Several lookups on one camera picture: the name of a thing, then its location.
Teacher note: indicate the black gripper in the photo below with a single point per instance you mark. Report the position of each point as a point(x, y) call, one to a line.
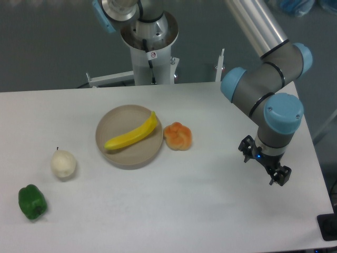
point(269, 159)

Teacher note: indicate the white toy pear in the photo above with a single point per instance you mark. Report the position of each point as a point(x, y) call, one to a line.
point(63, 164)

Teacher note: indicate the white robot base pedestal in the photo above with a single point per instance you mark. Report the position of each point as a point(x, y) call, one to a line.
point(150, 50)

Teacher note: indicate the green toy bell pepper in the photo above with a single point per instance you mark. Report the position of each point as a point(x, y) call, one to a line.
point(32, 202)

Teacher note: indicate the beige round plate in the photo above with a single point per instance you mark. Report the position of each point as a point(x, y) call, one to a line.
point(123, 119)

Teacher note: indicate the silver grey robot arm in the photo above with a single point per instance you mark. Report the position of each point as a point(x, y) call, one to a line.
point(257, 93)

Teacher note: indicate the blue plastic bag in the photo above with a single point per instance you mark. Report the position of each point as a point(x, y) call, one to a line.
point(299, 8)

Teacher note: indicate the black device at table corner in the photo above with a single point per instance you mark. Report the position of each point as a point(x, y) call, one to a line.
point(327, 225)

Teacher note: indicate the yellow toy banana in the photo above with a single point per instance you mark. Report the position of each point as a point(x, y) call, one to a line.
point(133, 136)

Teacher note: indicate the orange knotted bread roll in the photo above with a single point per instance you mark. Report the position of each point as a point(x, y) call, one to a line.
point(177, 136)

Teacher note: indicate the white metal bracket post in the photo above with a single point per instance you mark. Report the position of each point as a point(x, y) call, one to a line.
point(220, 67)

